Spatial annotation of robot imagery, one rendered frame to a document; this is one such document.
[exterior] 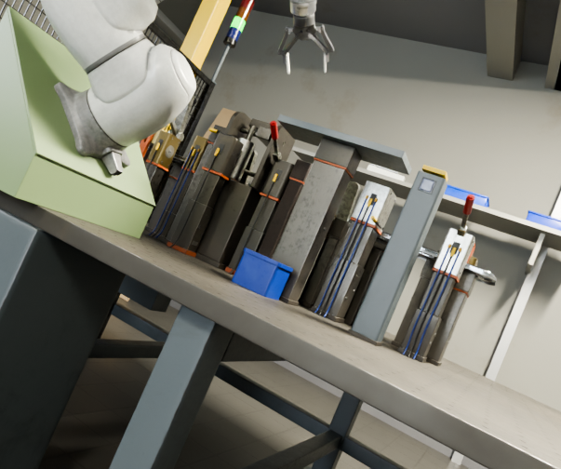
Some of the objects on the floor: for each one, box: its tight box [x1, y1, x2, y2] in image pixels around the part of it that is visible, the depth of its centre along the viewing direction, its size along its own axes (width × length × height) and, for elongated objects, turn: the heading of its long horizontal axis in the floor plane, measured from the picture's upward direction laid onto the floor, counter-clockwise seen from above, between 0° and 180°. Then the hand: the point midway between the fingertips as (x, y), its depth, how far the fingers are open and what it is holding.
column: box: [0, 191, 126, 469], centre depth 118 cm, size 31×31×66 cm
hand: (306, 69), depth 190 cm, fingers open, 13 cm apart
